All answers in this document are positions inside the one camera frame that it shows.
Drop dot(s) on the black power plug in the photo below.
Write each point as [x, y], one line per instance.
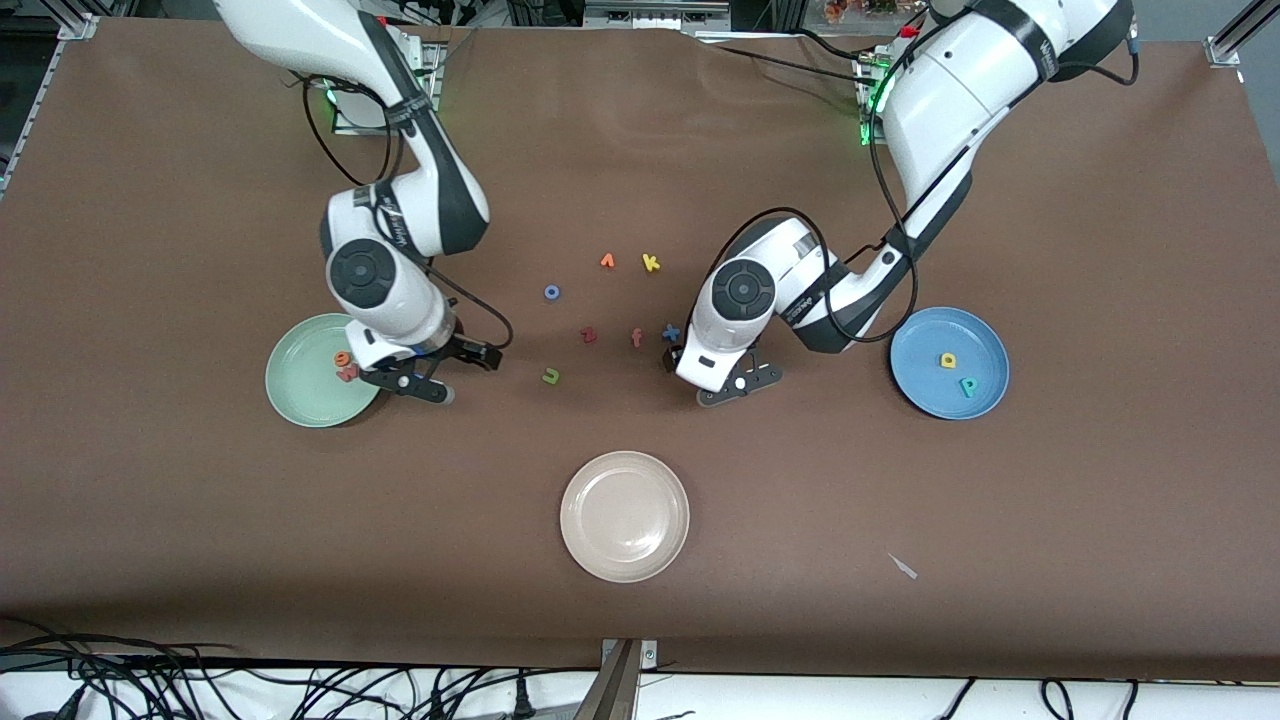
[521, 700]
[437, 705]

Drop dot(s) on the white tape scrap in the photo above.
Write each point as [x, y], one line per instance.
[905, 569]

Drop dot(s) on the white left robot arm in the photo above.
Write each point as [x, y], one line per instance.
[950, 100]

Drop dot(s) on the beige plate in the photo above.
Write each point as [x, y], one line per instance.
[625, 516]

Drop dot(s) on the green plate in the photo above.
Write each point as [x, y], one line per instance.
[305, 385]

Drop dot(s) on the aluminium frame rail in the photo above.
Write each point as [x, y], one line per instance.
[1235, 35]
[45, 90]

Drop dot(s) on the blue plate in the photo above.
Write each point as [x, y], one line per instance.
[925, 380]

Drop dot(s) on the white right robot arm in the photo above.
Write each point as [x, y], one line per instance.
[300, 30]

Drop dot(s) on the colourful background items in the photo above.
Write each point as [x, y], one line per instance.
[860, 10]

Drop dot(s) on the grey metal background fixture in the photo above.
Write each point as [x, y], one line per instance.
[650, 15]

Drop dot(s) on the metal table bracket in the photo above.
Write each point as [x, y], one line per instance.
[620, 680]

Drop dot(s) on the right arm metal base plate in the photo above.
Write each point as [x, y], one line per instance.
[433, 80]

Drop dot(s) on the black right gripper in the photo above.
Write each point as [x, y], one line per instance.
[462, 350]

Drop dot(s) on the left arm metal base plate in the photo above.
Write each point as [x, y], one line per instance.
[868, 140]

